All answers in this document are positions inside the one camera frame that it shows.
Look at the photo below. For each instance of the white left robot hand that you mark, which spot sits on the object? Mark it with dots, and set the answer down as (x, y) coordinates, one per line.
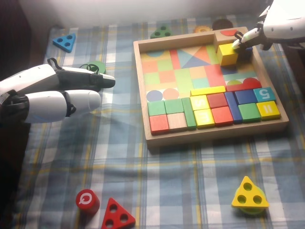
(45, 105)

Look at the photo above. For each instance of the red cylinder block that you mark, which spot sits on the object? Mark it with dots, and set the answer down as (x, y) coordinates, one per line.
(87, 202)

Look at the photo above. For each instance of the white backdrop board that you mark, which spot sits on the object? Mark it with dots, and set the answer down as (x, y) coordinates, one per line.
(119, 9)

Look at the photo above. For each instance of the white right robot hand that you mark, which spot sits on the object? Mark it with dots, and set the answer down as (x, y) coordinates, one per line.
(283, 26)

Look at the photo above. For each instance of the red triangle three-hole block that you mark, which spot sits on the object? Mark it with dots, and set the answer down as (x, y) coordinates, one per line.
(116, 214)

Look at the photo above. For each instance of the yellow cube block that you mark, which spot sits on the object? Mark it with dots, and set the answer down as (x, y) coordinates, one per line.
(227, 55)

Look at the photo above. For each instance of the yellow triangle three-hole block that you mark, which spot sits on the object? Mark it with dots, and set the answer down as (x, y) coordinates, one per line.
(249, 194)

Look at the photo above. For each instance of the blue plaid table cloth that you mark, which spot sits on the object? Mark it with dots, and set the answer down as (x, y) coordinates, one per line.
(95, 155)

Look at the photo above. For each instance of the green triangle three-hole block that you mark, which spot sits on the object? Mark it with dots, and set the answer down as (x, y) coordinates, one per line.
(161, 32)

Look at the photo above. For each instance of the wooden puzzle tray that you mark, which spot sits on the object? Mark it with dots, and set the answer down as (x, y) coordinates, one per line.
(209, 136)

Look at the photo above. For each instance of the dark chocolate toy cookie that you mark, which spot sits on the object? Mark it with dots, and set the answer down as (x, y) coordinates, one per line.
(222, 23)

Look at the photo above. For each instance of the blue triangle three-hole block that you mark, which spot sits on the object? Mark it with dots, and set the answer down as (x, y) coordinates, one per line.
(64, 42)

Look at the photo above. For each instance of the yellow flower toy cookie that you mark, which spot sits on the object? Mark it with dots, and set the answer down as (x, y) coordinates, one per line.
(202, 29)

